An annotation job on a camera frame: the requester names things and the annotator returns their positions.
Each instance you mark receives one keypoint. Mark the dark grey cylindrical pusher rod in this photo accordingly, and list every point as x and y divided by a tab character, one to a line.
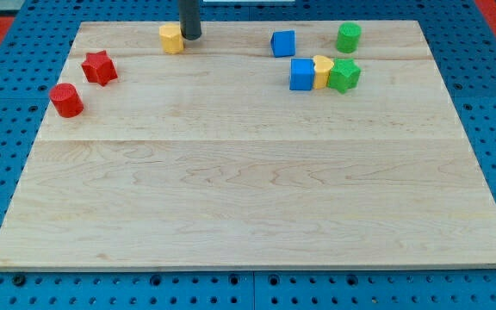
190	19

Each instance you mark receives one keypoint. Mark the red star block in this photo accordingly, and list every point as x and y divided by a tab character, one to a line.
99	68

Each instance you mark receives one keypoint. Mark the blue cube block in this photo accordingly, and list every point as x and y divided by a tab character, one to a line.
301	74

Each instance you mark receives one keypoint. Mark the green star block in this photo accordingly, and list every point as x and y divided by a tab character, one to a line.
344	75

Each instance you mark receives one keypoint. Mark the blue triangle block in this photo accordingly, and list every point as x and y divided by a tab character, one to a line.
282	43

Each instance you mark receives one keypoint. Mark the light wooden board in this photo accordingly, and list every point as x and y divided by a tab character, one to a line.
206	160

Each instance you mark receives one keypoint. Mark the yellow heart block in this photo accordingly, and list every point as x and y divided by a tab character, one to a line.
322	66

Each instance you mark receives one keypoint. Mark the red cylinder block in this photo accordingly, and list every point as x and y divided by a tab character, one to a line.
66	100

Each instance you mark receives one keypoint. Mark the yellow pentagon block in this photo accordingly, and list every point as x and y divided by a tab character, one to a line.
171	38

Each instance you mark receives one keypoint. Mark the green cylinder block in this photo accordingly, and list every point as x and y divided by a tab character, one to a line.
348	37

